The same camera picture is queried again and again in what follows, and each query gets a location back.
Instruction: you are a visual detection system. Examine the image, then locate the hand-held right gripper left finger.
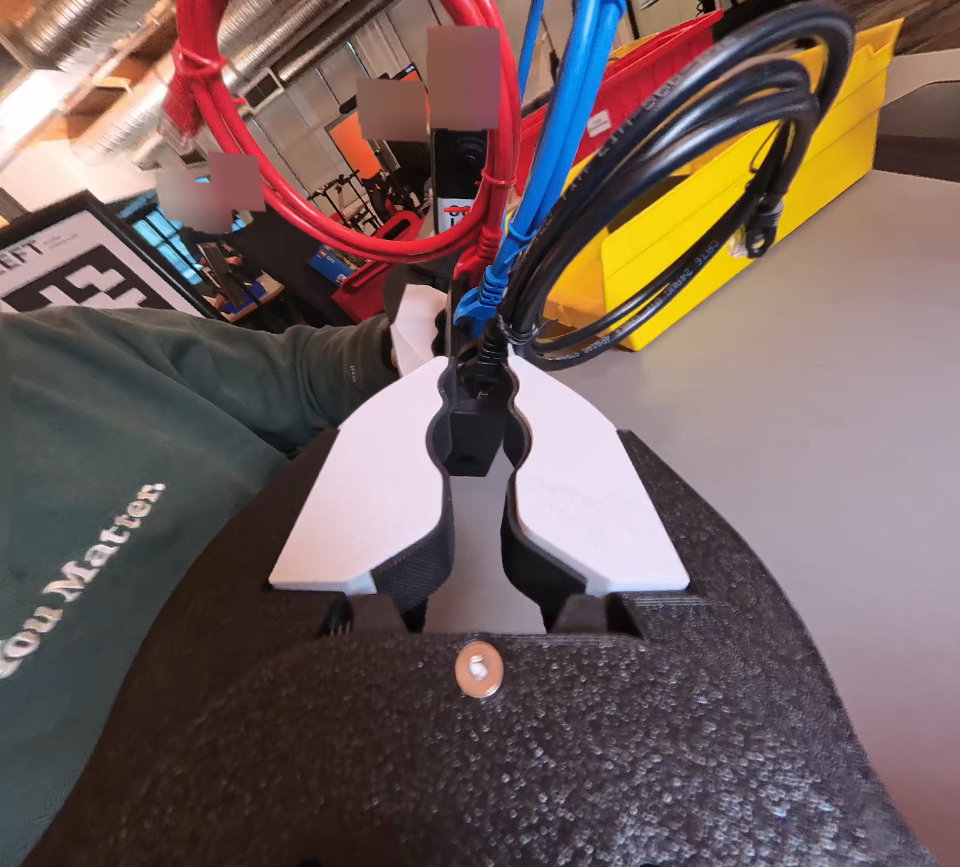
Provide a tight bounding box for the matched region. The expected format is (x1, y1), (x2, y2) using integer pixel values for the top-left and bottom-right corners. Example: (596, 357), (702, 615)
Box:
(267, 357), (457, 598)

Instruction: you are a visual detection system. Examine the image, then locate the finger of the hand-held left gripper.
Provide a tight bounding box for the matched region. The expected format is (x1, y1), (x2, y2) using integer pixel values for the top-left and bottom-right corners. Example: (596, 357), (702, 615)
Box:
(388, 282), (451, 381)

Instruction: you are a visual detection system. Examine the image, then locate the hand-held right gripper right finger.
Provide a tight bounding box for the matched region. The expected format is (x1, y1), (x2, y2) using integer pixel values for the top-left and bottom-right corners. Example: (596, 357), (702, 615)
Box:
(501, 357), (691, 621)

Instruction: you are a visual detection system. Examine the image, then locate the black network switch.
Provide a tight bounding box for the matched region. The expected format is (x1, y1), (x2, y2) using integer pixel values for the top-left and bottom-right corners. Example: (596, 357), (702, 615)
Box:
(442, 297), (507, 480)

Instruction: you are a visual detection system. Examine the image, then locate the black ethernet cable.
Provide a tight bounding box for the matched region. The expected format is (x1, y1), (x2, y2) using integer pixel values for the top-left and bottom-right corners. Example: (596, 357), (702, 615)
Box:
(480, 0), (856, 366)

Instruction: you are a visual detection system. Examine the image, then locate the blue ethernet cable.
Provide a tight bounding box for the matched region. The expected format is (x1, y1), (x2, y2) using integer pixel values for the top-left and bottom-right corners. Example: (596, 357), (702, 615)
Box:
(452, 0), (672, 328)

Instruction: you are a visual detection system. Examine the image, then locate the yellow plastic bin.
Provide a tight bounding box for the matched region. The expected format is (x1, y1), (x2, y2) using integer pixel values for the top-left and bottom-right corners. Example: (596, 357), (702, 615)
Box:
(540, 18), (905, 352)

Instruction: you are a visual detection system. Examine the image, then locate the red ethernet cable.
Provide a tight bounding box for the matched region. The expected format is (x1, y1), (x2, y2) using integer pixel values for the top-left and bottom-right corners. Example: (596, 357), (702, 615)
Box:
(161, 0), (522, 298)

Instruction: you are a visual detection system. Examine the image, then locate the person's left forearm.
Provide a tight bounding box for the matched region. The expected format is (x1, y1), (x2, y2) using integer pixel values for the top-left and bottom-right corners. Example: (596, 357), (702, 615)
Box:
(0, 304), (402, 867)

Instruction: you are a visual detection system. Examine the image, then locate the red plastic object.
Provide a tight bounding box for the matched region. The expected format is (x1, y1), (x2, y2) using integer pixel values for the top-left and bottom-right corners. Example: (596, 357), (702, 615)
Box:
(330, 207), (429, 328)

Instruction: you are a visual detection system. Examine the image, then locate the orange screen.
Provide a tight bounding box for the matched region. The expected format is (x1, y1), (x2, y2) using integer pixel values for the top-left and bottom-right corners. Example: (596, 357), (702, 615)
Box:
(326, 109), (436, 171)

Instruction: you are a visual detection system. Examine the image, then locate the red plastic bin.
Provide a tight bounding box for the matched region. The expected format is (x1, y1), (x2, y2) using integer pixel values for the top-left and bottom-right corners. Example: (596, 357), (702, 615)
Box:
(517, 10), (725, 156)

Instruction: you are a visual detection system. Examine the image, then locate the black framed marker sign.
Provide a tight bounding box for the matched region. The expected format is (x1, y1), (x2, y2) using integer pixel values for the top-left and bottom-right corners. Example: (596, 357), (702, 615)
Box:
(0, 190), (219, 319)

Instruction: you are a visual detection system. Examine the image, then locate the black table mat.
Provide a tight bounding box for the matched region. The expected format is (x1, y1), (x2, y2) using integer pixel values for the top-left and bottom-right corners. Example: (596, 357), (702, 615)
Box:
(873, 83), (960, 178)

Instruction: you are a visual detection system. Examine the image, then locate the silver air duct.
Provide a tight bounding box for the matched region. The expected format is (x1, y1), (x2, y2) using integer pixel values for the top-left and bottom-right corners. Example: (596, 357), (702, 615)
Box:
(71, 0), (432, 159)

